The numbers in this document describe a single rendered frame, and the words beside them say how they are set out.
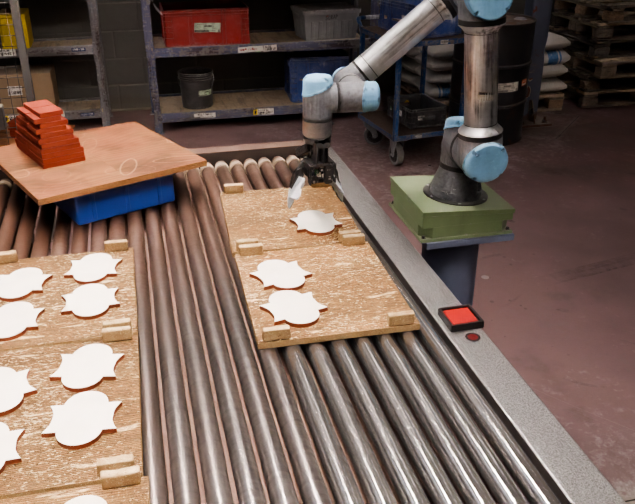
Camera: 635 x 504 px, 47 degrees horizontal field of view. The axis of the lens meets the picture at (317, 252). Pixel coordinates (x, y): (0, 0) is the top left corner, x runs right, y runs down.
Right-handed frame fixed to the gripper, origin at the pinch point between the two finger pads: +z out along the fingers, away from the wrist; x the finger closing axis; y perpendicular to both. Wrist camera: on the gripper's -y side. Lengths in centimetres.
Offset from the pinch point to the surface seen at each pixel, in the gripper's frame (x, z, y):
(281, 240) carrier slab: -11.4, 6.0, 6.9
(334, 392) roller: -18, 8, 70
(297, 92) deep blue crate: 111, 77, -399
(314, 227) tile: -1.4, 4.9, 4.0
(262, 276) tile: -21.3, 4.9, 26.4
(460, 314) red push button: 17, 7, 53
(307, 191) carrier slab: 5.1, 5.9, -23.6
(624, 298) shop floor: 177, 99, -68
